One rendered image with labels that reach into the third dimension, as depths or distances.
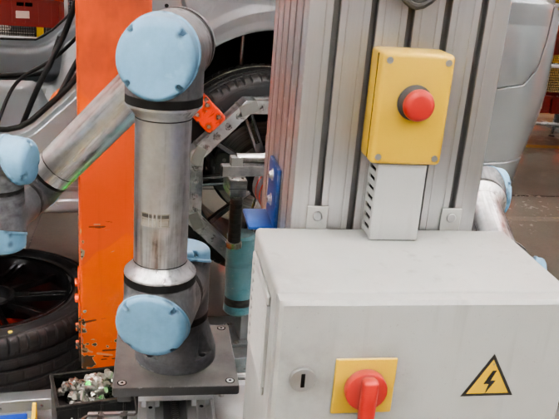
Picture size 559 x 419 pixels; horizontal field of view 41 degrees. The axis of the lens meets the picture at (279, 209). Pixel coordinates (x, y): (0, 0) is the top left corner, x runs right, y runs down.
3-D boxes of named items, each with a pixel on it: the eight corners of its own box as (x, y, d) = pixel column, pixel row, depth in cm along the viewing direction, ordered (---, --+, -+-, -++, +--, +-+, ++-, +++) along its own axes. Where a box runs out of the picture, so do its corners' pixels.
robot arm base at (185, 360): (218, 374, 137) (220, 327, 134) (133, 376, 135) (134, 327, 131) (212, 332, 151) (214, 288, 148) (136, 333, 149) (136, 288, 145)
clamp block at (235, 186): (239, 186, 213) (241, 169, 212) (246, 197, 205) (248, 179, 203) (222, 187, 212) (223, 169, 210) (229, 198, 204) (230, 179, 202)
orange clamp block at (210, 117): (222, 112, 226) (202, 91, 222) (227, 119, 219) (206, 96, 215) (205, 128, 226) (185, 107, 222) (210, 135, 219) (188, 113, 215)
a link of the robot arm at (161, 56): (202, 324, 133) (216, 8, 115) (184, 370, 119) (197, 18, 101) (136, 317, 134) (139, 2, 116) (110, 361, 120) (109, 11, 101)
